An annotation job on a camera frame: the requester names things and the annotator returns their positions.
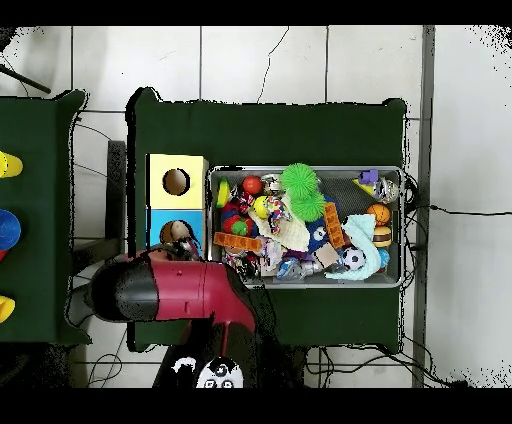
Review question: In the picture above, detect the wooden box with three holes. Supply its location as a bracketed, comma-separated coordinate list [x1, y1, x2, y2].
[145, 153, 210, 257]

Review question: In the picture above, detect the yellow ball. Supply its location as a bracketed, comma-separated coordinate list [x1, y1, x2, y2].
[253, 196, 272, 220]

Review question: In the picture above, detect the colourful polka-dot cloth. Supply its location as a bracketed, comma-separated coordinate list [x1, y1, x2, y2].
[265, 196, 291, 233]

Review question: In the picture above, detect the red-orange ball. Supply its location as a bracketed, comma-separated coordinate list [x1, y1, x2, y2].
[242, 175, 264, 197]

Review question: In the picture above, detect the orange plastic tray block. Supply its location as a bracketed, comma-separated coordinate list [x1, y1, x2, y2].
[213, 231, 264, 253]

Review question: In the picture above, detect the cream waffle cloth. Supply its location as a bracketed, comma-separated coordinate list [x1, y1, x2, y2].
[271, 215, 313, 253]

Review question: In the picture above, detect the large green spiky ball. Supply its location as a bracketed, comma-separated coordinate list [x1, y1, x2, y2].
[279, 163, 319, 197]

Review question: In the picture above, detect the green cloth table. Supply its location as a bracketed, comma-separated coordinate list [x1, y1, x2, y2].
[127, 86, 411, 353]
[0, 90, 91, 347]

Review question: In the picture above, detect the orange plastic toy piece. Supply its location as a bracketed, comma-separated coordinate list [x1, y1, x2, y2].
[323, 202, 347, 249]

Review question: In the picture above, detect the small soccer ball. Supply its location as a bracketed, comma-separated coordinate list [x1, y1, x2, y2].
[342, 248, 366, 272]

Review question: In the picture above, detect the mint green cloth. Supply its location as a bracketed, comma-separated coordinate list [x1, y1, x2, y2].
[326, 214, 384, 283]

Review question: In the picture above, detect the black floor stand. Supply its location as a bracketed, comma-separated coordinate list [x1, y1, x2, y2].
[70, 141, 129, 317]

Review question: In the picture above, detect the blue round cap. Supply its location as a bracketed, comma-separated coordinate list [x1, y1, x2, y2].
[0, 209, 22, 261]

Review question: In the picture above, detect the yellow cone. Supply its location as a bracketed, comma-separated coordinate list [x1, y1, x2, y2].
[0, 295, 17, 324]
[0, 151, 24, 179]

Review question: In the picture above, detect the black rod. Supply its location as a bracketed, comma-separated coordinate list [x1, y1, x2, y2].
[0, 63, 51, 95]

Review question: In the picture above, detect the wire mesh bin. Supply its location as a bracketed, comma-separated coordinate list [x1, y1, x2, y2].
[207, 166, 405, 291]

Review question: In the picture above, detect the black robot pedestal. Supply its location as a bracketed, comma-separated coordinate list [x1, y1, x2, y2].
[254, 345, 321, 389]

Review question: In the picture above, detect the black cable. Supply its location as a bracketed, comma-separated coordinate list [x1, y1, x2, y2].
[403, 171, 512, 241]

